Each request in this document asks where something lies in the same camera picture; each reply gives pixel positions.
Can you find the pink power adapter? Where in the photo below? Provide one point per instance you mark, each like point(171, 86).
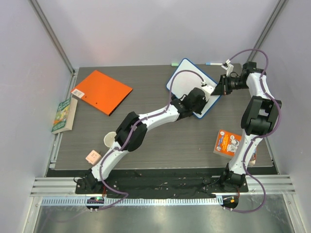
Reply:
point(93, 157)

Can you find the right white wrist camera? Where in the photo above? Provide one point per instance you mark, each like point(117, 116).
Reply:
point(228, 67)

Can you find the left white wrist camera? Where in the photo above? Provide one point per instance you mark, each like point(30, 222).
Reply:
point(208, 90)

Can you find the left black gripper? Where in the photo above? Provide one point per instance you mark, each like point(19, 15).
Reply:
point(204, 101)

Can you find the green eraser block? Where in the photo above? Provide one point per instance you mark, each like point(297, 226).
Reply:
point(174, 64)

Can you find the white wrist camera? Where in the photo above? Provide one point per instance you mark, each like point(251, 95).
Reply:
point(208, 90)
point(228, 67)

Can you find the green cover book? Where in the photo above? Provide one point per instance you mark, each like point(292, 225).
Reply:
point(65, 116)

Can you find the orange cover book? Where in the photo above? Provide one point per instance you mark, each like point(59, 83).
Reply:
point(227, 143)

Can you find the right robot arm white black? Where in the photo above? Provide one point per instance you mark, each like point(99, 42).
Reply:
point(258, 120)

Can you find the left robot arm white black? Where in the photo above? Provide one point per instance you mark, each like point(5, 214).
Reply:
point(133, 129)

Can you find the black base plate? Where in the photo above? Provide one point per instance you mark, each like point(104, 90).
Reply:
point(177, 183)

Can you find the orange folder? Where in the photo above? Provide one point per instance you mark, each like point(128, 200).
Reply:
point(102, 92)

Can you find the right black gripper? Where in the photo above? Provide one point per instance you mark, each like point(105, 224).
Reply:
point(224, 85)

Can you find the blue framed whiteboard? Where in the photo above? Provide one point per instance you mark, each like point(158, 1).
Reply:
point(186, 81)

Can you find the slotted cable duct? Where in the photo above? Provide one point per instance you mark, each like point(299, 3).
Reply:
point(97, 201)

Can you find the blue white marker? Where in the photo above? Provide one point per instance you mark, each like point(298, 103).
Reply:
point(214, 64)

